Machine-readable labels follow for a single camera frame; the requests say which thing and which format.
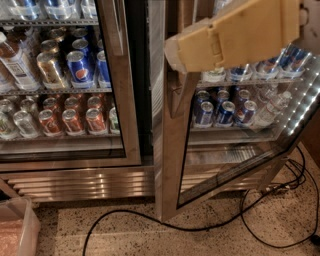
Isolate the water bottle white cap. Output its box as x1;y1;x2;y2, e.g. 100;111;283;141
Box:
253;91;291;127

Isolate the gold soda can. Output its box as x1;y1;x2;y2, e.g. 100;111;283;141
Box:
37;52;69;90

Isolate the blue Pepsi can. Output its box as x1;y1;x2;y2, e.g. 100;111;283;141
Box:
67;51;94;88

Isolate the steel fridge bottom grille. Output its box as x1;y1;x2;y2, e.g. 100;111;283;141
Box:
1;160;284;208

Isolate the red soda can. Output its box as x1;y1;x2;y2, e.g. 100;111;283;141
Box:
62;109;85;135

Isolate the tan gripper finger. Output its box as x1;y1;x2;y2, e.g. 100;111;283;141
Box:
164;0;299;73
180;0;260;35

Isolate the clear plastic storage bin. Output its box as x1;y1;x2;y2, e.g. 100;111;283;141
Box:
0;198;40;256

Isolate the silver blue soda can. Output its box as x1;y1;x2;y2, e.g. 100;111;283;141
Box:
229;64;252;82

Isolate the iced tea bottle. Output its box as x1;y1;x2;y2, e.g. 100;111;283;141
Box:
0;32;41;91

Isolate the glass fridge door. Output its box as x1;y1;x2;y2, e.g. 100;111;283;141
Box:
147;0;319;221
0;0;140;168

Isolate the black floor cable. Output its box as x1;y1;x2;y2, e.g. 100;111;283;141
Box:
81;145;320;256

